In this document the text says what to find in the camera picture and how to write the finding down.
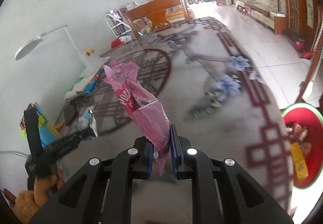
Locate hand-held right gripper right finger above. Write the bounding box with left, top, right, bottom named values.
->
left=169, top=123, right=295, bottom=224

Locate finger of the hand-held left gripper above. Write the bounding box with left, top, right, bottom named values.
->
left=54, top=133, right=94, bottom=159
left=42, top=129, right=92, bottom=154

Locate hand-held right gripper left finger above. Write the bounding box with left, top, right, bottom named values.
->
left=30, top=136, right=155, bottom=224

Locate silver and blue wrapper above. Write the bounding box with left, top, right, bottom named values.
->
left=78, top=108, right=99, bottom=139

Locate pink snack wrapper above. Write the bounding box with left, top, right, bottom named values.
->
left=102, top=61, right=170, bottom=178

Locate red basin with green rim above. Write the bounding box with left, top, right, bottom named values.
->
left=281, top=103, right=323, bottom=189

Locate person's left forearm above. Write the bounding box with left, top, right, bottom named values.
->
left=13, top=189, right=51, bottom=224

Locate person's left hand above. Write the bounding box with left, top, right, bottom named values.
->
left=34, top=168, right=65, bottom=195

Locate colourful picture book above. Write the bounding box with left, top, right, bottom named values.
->
left=20, top=102, right=62, bottom=147

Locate dark grey pad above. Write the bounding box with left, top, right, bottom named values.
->
left=62, top=101, right=84, bottom=127

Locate stack of papers and books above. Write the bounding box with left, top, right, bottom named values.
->
left=64, top=66, right=106, bottom=99

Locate white desk lamp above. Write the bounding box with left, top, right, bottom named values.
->
left=15, top=24, right=110, bottom=70

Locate red cloth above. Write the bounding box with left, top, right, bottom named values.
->
left=111, top=38, right=125, bottom=49

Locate yellow snack box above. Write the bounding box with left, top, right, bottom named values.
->
left=290, top=142, right=309, bottom=180

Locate white bookshelf rack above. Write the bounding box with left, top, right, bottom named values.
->
left=105, top=3, right=139, bottom=38

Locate wooden chair with plain back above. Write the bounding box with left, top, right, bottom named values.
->
left=122, top=0, right=193, bottom=38

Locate wooden chair with carved back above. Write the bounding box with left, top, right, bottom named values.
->
left=295, top=7, right=323, bottom=108

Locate wooden television cabinet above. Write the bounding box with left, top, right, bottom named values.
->
left=236, top=0, right=287, bottom=36

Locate white ribbed pole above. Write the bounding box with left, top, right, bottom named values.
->
left=304, top=16, right=323, bottom=80

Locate framed bamboo painting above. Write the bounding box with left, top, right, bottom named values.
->
left=306, top=0, right=315, bottom=29

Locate white cable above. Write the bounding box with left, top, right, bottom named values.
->
left=0, top=149, right=32, bottom=157

